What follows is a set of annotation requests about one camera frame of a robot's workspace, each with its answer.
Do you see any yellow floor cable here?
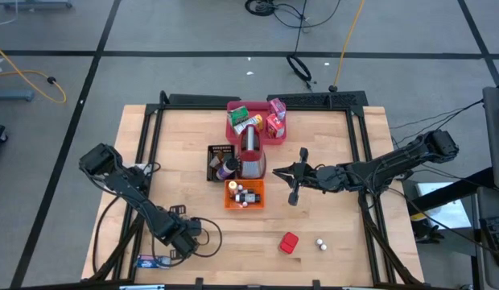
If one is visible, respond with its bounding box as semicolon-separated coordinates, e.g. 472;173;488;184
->
0;42;68;104

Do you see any black support beam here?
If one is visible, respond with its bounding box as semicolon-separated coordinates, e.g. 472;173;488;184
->
408;167;496;214

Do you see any black keyboard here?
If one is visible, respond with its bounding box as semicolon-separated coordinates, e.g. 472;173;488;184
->
479;216;499;267

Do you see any grey desk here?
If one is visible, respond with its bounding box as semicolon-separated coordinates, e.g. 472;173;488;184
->
481;85;499;190

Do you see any black slotted plastic basket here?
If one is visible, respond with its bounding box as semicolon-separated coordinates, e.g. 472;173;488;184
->
207;144;239;183

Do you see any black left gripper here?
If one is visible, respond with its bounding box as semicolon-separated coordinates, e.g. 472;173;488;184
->
164;204;203;261

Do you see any steel box grater red handle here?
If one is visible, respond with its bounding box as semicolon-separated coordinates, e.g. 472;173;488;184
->
236;123;268;180

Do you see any patterned paprika tin red lid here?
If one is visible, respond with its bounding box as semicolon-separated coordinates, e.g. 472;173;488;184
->
278;231;299;255

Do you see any grey stand foot bar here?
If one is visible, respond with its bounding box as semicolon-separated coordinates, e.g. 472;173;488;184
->
0;0;73;10
0;90;34;102

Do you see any orange slotted plastic basket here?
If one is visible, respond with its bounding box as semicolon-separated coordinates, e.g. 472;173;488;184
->
224;179;266;211

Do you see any purple Raisin Bran cereal box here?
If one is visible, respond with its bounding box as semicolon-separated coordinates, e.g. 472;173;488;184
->
268;97;287;122

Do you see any purple spice bottle black cap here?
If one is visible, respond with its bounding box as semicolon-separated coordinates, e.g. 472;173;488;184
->
216;158;239;182

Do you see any yellow Corn Pops cereal box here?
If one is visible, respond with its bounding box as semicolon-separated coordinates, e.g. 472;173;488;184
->
233;114;265;136

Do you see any black perforated panel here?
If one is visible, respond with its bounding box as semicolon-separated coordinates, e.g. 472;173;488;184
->
267;90;369;109

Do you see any red cereal box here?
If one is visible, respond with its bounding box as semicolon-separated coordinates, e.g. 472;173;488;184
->
265;114;286;139

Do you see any blue and white small box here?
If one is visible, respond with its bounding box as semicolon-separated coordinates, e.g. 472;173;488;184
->
135;254;172;270

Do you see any pink plastic tray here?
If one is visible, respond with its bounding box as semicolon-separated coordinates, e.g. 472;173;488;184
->
225;100;288;146

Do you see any yellow hanging cable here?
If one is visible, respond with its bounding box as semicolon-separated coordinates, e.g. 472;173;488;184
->
328;0;366;93

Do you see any white sheet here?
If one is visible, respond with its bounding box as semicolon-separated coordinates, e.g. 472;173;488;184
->
414;180;462;230

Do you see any black cable bundle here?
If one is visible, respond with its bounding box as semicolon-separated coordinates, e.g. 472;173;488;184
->
244;0;343;30

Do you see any black solid panel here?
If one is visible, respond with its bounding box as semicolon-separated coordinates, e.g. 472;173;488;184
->
167;93;241;106

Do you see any grey spice bottle black cap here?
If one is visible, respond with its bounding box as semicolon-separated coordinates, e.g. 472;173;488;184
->
234;193;262;204

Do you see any black metal table frame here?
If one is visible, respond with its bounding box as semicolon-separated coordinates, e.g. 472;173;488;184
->
88;90;426;288

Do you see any green cereal box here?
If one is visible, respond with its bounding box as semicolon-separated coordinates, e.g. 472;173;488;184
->
227;106;250;128

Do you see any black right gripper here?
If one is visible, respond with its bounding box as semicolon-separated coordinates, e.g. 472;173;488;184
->
272;147;344;207

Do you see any black hanging cable with coil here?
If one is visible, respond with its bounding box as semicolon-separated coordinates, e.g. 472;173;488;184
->
286;0;313;90

